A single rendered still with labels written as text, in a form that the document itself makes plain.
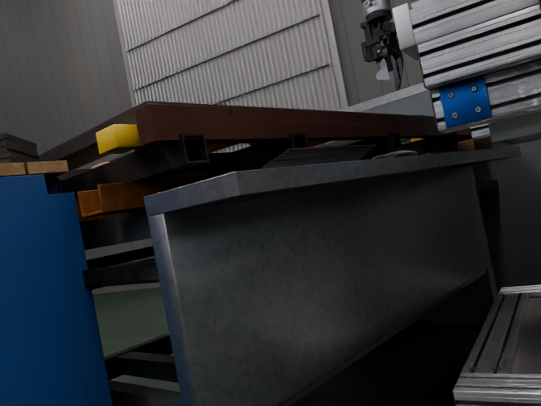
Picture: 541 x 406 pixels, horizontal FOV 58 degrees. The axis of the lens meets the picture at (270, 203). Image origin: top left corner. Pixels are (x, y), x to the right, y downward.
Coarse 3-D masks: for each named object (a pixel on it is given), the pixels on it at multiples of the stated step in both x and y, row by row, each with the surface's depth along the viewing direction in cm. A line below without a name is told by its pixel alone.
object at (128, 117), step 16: (128, 112) 86; (336, 112) 126; (352, 112) 132; (96, 128) 94; (64, 144) 102; (80, 144) 98; (96, 144) 96; (208, 144) 122; (224, 144) 127; (336, 144) 192; (48, 160) 108; (80, 160) 111; (112, 160) 136; (64, 176) 136
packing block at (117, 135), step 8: (112, 128) 82; (120, 128) 83; (128, 128) 84; (136, 128) 85; (104, 136) 84; (112, 136) 82; (120, 136) 82; (128, 136) 83; (136, 136) 85; (104, 144) 84; (112, 144) 82; (120, 144) 82; (128, 144) 83; (136, 144) 84; (104, 152) 85; (112, 152) 86; (120, 152) 87
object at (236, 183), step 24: (288, 168) 69; (312, 168) 73; (336, 168) 78; (360, 168) 83; (384, 168) 89; (408, 168) 97; (432, 168) 154; (168, 192) 70; (192, 192) 66; (216, 192) 63; (240, 192) 61; (264, 192) 94; (288, 192) 99
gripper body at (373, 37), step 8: (368, 16) 135; (376, 16) 133; (384, 16) 134; (360, 24) 138; (368, 24) 137; (376, 24) 138; (368, 32) 137; (376, 32) 136; (384, 32) 134; (392, 32) 134; (368, 40) 135; (376, 40) 134; (384, 40) 133; (392, 40) 134; (368, 48) 136; (376, 48) 135; (392, 48) 133; (368, 56) 136; (376, 56) 135
